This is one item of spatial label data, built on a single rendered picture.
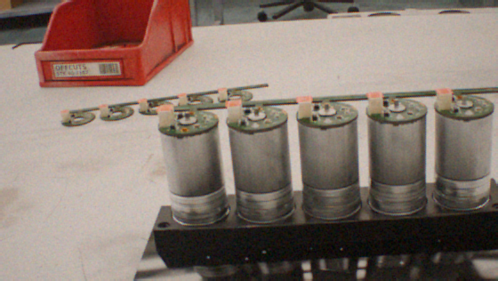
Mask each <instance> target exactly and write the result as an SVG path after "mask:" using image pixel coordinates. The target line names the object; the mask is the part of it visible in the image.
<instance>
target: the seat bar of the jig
mask: <svg viewBox="0 0 498 281"><path fill-rule="evenodd" d="M293 192H294V211H293V214H292V215H291V216H289V217H287V218H286V219H283V220H279V221H273V222H267V223H256V222H250V221H243V220H241V219H240V218H239V217H238V215H237V201H236V194H228V201H229V213H228V215H227V216H226V217H225V218H223V219H222V220H219V221H216V222H214V223H211V224H207V225H204V226H185V225H181V224H179V223H177V222H176V221H175V220H174V219H173V211H172V206H171V205H161V206H160V211H159V212H158V215H157V218H156V221H155V223H154V225H153V227H152V231H153V235H154V239H155V245H156V249H157V250H189V249H209V248H228V247H258V246H277V245H305V244H325V243H345V242H365V241H372V240H383V239H402V238H416V237H438V236H451V235H456V234H474V233H484V232H492V231H498V184H497V182H496V181H495V180H494V178H490V188H489V202H488V203H487V205H485V206H483V207H482V208H479V209H477V210H472V211H457V210H452V209H446V208H444V207H441V206H440V205H438V204H436V203H435V202H434V200H433V182H426V205H425V206H424V207H423V208H422V209H421V210H420V211H418V212H416V213H411V214H406V215H389V214H381V213H378V212H376V211H374V210H373V209H372V208H371V206H369V195H368V186H367V187H360V194H361V208H360V210H359V211H358V212H356V213H354V214H352V215H351V216H349V217H346V218H342V219H337V220H322V219H318V218H314V217H311V216H308V215H307V214H306V213H305V212H304V211H303V204H302V193H301V190H294V191H293Z"/></svg>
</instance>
